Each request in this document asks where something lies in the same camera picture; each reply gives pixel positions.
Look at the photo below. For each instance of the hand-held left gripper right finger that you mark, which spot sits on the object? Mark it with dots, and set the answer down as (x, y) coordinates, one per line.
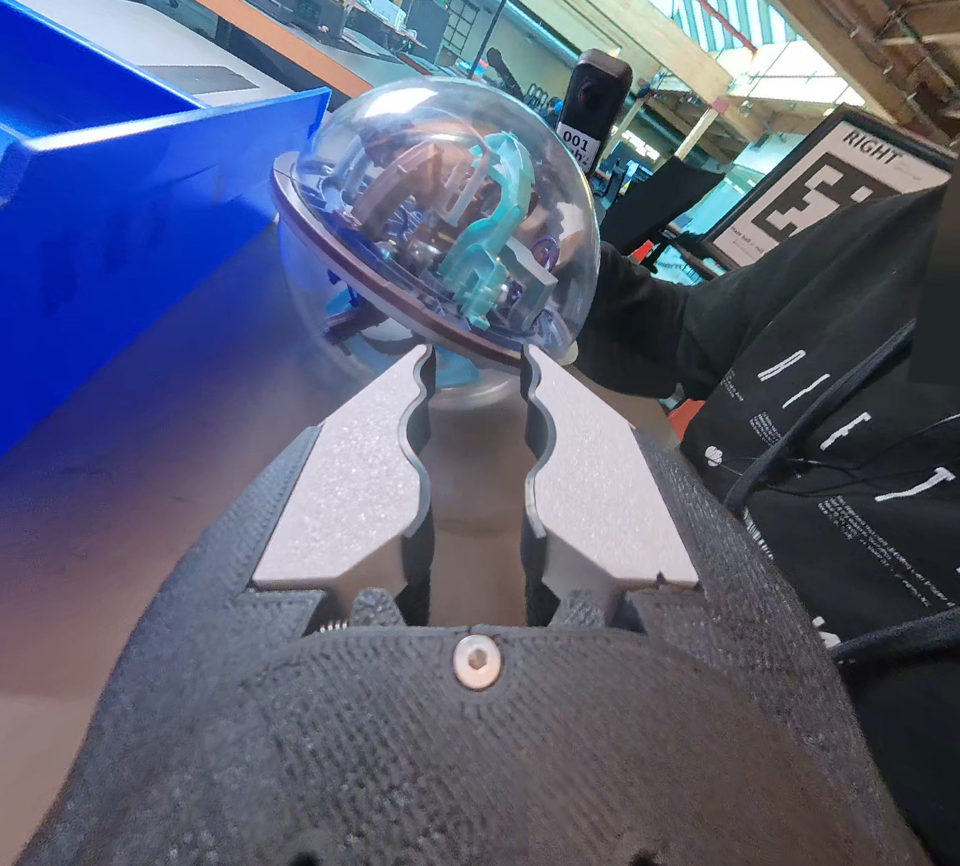
(615, 498)

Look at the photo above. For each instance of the orange-edged desk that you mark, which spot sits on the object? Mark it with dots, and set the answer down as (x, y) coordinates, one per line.
(300, 33)

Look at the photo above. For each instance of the black framed marker sign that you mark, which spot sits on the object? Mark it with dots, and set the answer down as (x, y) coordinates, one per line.
(825, 191)

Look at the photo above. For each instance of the black printed hoodie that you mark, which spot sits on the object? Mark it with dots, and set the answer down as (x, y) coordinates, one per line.
(862, 543)

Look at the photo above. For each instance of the black fabric chair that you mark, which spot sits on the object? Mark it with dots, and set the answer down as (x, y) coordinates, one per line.
(660, 202)

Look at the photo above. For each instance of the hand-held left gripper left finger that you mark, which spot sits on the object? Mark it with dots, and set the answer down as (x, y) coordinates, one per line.
(337, 498)

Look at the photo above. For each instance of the clear plastic maze ball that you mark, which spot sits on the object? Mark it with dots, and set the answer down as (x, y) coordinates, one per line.
(435, 221)

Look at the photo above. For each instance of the blue plastic bin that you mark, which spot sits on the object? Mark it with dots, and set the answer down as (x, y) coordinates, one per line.
(112, 243)

